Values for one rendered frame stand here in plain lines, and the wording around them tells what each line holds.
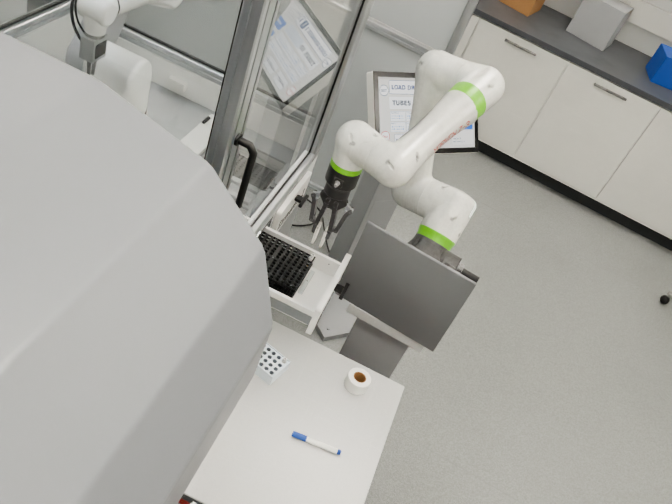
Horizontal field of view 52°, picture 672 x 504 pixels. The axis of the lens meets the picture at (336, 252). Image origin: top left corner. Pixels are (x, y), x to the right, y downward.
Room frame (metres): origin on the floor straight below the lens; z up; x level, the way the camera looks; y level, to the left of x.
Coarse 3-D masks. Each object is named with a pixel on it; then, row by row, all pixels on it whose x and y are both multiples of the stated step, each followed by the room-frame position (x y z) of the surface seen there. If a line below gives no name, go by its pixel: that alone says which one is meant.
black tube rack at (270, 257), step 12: (264, 240) 1.62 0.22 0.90; (276, 240) 1.64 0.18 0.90; (276, 252) 1.58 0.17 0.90; (288, 252) 1.61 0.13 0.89; (276, 264) 1.54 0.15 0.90; (288, 264) 1.56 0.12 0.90; (300, 264) 1.58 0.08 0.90; (312, 264) 1.63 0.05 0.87; (276, 276) 1.49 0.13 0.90; (288, 276) 1.51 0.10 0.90; (276, 288) 1.47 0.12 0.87; (288, 288) 1.46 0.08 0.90
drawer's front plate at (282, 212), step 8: (304, 176) 1.98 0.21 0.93; (304, 184) 1.95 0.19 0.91; (296, 192) 1.87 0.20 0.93; (304, 192) 2.01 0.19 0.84; (288, 200) 1.81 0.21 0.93; (280, 208) 1.76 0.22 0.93; (288, 208) 1.82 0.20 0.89; (280, 216) 1.73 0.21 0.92; (288, 216) 1.87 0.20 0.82; (272, 224) 1.73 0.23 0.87; (280, 224) 1.78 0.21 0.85
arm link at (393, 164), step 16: (448, 96) 1.81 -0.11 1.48; (464, 96) 1.81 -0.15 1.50; (432, 112) 1.75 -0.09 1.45; (448, 112) 1.75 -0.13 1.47; (464, 112) 1.78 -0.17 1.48; (416, 128) 1.67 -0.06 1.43; (432, 128) 1.68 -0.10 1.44; (448, 128) 1.72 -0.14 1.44; (464, 128) 1.79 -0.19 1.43; (384, 144) 1.58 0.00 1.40; (400, 144) 1.59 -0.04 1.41; (416, 144) 1.61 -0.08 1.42; (432, 144) 1.65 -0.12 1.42; (368, 160) 1.54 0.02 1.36; (384, 160) 1.54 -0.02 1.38; (400, 160) 1.54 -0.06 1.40; (416, 160) 1.58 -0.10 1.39; (384, 176) 1.52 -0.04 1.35; (400, 176) 1.52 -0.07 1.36
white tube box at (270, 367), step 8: (264, 352) 1.30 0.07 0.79; (272, 352) 1.31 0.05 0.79; (264, 360) 1.27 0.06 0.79; (272, 360) 1.28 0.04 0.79; (280, 360) 1.29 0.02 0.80; (288, 360) 1.30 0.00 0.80; (256, 368) 1.24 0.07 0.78; (264, 368) 1.25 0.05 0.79; (272, 368) 1.25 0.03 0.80; (280, 368) 1.26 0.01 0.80; (264, 376) 1.23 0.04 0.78; (272, 376) 1.23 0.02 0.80
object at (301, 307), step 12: (288, 240) 1.67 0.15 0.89; (300, 252) 1.67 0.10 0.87; (312, 252) 1.67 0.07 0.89; (324, 264) 1.66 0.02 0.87; (336, 264) 1.66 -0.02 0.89; (324, 276) 1.64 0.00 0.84; (312, 288) 1.57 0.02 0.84; (324, 288) 1.59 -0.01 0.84; (276, 300) 1.43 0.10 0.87; (288, 300) 1.43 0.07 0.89; (300, 300) 1.50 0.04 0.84; (312, 300) 1.52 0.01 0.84; (288, 312) 1.42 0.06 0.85; (300, 312) 1.42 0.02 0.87; (312, 312) 1.42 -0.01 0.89
